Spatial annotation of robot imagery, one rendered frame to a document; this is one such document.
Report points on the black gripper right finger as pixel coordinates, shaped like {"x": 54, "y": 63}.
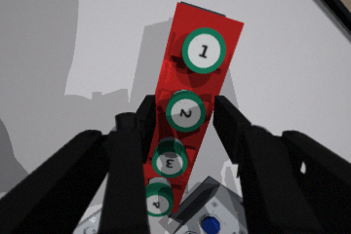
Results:
{"x": 277, "y": 197}

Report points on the white key panel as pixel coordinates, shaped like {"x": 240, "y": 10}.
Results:
{"x": 211, "y": 209}

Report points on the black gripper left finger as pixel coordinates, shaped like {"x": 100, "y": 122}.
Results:
{"x": 55, "y": 196}

